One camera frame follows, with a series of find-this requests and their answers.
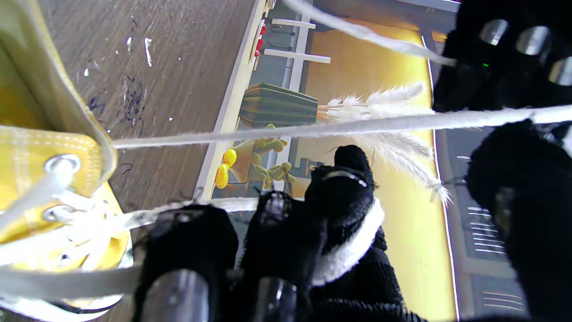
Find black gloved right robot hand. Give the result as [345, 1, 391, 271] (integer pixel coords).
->
[132, 120, 572, 322]

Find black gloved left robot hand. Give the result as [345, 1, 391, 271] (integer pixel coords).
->
[433, 0, 572, 112]

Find long white shoelace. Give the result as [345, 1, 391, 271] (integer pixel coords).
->
[0, 0, 572, 314]

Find orange canvas sneaker with laces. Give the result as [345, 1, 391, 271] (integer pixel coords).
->
[0, 0, 135, 322]

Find yellow cactus ornament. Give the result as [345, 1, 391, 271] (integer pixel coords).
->
[232, 124, 296, 188]

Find white pampas grass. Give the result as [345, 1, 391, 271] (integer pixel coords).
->
[317, 82, 452, 206]

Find dark green ribbed vase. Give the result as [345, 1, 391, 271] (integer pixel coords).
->
[239, 84, 319, 129]

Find long white slat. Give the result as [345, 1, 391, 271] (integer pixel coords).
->
[264, 48, 331, 64]

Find short white slat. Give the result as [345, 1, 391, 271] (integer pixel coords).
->
[272, 18, 316, 30]

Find red flat strips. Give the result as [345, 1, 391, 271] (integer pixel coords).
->
[254, 25, 267, 57]

